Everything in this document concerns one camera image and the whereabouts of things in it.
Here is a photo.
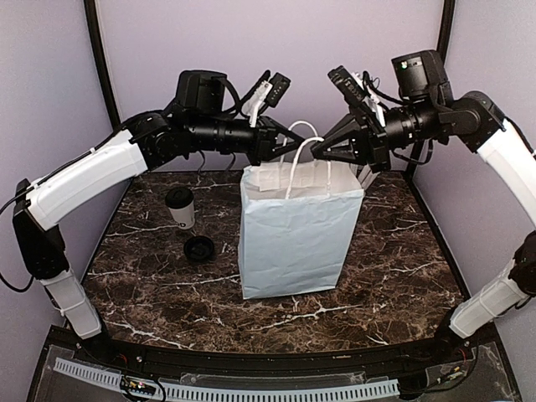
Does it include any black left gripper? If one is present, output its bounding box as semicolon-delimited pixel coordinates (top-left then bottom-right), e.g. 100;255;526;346
191;113;307;167

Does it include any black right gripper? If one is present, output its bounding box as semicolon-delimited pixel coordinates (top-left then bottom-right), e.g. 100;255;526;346
311;95;442;173

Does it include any white paper takeout bag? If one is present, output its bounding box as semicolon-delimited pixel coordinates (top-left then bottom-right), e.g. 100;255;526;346
238;158;364;299

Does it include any white paper coffee cup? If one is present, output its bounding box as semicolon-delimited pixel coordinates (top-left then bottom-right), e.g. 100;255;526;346
169;204;195;230

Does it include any black plastic cup lid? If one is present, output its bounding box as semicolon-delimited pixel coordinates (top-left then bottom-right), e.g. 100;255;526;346
183;235;215;263

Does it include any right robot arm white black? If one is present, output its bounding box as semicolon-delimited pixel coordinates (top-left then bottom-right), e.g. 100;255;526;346
311;50;535;363

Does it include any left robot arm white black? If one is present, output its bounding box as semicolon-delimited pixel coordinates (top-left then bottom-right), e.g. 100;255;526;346
10;70;302;365

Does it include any white wrapped straws bundle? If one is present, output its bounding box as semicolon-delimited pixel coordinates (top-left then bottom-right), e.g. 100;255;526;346
350;164;379;190

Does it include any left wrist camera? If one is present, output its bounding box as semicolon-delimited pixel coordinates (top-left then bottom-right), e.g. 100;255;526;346
240;70;291;128

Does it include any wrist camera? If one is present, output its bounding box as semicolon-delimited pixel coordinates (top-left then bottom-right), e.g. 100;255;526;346
240;70;291;128
327;65;385;127

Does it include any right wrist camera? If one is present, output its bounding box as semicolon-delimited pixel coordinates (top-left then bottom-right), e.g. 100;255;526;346
327;65;385;127

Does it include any right black frame post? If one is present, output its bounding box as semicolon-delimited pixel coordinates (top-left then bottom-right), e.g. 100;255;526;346
405;0;456;178

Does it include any black frame post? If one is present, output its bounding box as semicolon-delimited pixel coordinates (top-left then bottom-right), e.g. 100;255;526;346
405;0;456;178
83;0;121;128

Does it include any left black frame post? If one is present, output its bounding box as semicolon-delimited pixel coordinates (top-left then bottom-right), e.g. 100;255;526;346
83;0;121;128

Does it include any grey slotted cable duct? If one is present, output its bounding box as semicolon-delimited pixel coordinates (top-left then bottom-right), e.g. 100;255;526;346
53;358;400;401

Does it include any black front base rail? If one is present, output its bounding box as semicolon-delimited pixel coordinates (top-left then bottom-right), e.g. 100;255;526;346
27;326;522;401

